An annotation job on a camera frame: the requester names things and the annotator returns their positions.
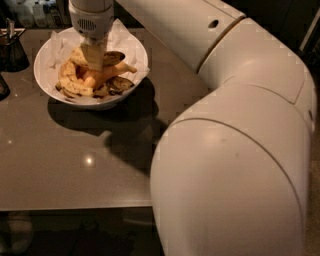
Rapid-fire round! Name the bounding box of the dark object at left edge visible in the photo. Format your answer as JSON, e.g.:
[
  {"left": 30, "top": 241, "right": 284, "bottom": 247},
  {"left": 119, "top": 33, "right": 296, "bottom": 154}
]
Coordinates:
[{"left": 0, "top": 74, "right": 10, "bottom": 101}]

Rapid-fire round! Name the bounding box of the white paper bowl liner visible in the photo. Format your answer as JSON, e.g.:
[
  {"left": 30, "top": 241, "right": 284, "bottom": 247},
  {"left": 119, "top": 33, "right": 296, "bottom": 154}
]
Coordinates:
[{"left": 45, "top": 18, "right": 151, "bottom": 105}]

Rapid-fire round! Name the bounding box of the orange fruit piece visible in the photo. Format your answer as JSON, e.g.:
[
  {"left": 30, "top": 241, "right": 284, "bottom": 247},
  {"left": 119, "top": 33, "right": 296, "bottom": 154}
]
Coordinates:
[{"left": 82, "top": 61, "right": 137, "bottom": 89}]

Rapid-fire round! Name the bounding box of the clear plastic bottle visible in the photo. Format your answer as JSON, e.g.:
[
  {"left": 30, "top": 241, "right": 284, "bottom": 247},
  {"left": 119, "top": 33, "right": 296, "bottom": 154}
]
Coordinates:
[
  {"left": 16, "top": 0, "right": 34, "bottom": 28},
  {"left": 32, "top": 1, "right": 47, "bottom": 28}
]

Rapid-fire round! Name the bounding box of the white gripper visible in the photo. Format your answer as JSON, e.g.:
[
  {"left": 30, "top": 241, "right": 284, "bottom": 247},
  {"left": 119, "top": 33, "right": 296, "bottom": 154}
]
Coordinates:
[{"left": 69, "top": 6, "right": 114, "bottom": 72}]

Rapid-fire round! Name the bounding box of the white ceramic bowl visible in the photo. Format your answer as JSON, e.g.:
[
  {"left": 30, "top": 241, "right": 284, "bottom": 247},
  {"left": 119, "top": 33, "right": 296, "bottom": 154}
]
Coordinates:
[{"left": 33, "top": 26, "right": 149, "bottom": 111}]

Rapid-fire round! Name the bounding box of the right small spotted banana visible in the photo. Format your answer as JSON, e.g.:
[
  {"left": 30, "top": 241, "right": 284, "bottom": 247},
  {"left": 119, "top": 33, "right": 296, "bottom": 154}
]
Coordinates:
[{"left": 107, "top": 76, "right": 134, "bottom": 95}]

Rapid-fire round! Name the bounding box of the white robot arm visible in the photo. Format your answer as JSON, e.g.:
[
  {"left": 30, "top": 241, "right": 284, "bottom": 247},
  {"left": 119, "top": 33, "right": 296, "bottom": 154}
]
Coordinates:
[{"left": 69, "top": 0, "right": 317, "bottom": 256}]

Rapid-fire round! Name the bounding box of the left curved spotted banana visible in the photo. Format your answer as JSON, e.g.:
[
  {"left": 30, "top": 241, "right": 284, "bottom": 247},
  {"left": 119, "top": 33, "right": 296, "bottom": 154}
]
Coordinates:
[{"left": 58, "top": 59, "right": 93, "bottom": 96}]

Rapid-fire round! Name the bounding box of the black mesh utensil holder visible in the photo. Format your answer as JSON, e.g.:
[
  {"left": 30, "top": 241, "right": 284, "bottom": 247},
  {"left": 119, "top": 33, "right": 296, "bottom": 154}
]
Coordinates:
[{"left": 0, "top": 28, "right": 29, "bottom": 72}]

